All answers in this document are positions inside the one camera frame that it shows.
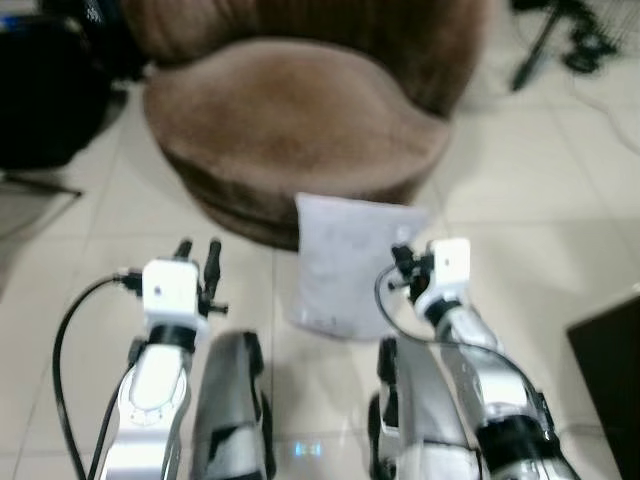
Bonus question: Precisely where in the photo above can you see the grey pillow with white lettering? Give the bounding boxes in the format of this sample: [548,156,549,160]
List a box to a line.
[283,192,432,344]

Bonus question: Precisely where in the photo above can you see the brown round velvet sofa chair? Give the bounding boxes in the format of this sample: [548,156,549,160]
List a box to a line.
[120,0,492,252]

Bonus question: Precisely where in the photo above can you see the silver left robot leg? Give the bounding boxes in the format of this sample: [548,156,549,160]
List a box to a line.
[189,331,277,480]

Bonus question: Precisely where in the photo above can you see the silver robot leg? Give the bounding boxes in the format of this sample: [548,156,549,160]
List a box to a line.
[367,337,482,480]
[189,331,277,480]

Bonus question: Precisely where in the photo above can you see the silver right robot leg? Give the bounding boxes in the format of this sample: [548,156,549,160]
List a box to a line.
[367,337,482,480]

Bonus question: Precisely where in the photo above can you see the black box ottoman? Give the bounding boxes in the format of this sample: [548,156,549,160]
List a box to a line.
[566,294,640,480]

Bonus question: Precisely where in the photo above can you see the black suitcase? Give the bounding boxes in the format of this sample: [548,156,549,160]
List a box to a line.
[0,14,127,172]

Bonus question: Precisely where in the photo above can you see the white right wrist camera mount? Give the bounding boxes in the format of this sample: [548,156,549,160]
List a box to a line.
[412,237,472,322]

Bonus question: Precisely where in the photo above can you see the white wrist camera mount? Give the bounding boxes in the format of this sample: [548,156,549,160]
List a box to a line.
[141,257,212,347]
[412,237,472,322]

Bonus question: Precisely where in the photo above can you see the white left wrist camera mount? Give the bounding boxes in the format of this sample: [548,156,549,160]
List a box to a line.
[141,257,212,347]

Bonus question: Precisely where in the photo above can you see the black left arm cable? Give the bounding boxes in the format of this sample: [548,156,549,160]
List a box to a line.
[51,269,147,480]

